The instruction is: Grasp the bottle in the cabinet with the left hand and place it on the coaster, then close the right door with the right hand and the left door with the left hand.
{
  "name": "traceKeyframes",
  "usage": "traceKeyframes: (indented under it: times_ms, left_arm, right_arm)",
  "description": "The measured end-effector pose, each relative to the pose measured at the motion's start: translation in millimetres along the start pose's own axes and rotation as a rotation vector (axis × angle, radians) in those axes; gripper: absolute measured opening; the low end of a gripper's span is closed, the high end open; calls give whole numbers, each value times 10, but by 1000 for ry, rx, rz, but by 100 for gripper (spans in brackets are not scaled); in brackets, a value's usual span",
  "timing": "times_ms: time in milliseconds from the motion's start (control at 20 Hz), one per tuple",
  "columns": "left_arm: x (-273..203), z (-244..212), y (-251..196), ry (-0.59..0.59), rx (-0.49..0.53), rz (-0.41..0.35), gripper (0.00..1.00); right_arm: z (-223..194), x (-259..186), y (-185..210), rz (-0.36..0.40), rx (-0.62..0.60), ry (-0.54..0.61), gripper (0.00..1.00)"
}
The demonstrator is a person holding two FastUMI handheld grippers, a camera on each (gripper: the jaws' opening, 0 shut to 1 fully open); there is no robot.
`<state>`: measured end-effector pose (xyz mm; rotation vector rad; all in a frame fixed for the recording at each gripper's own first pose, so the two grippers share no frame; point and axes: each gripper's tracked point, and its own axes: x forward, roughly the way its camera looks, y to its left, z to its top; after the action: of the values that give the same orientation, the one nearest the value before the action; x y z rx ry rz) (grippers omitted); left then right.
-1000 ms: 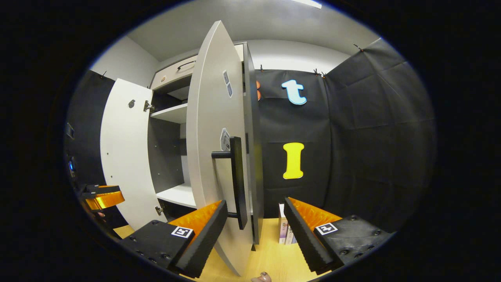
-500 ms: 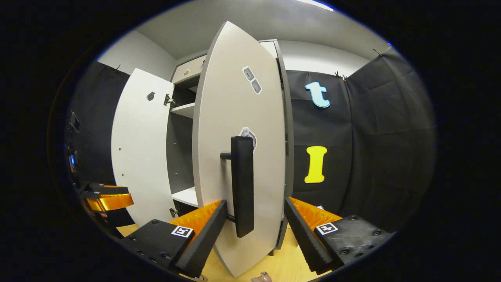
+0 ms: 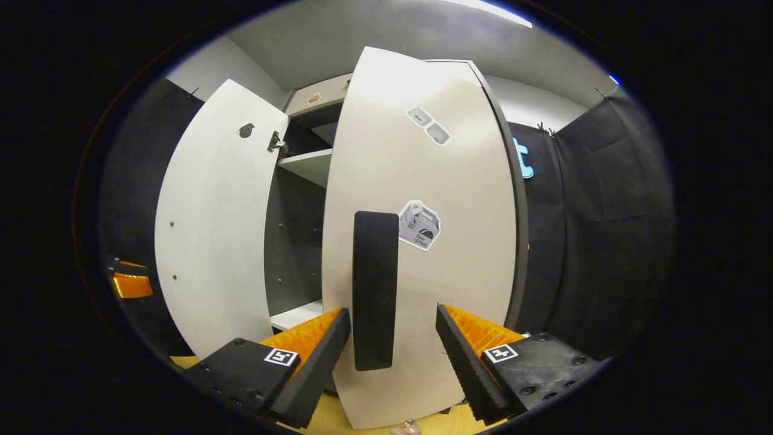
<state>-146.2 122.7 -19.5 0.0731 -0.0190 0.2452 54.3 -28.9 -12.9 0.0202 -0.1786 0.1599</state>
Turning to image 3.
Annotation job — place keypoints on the beige cabinet drawer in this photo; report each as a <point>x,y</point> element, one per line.
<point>326,95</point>

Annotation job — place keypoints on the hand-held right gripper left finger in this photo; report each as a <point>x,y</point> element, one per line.
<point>314,368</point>

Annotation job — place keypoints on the white cabinet door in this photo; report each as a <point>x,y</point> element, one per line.
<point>211,229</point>
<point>459,181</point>

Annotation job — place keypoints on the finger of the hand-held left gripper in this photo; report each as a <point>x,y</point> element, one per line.
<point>133,286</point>
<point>131,264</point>

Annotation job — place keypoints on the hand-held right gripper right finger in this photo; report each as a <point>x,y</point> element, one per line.
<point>465,368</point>

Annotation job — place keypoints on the metal door hinge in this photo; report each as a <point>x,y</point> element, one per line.
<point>278,145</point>

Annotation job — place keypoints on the black backdrop cloth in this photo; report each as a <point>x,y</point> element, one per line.
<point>604,241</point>
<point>139,181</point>

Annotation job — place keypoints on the white cabinet shelf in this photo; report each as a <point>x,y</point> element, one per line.
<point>311,166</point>

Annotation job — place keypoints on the long ceiling strip light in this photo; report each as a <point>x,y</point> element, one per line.
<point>495,12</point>

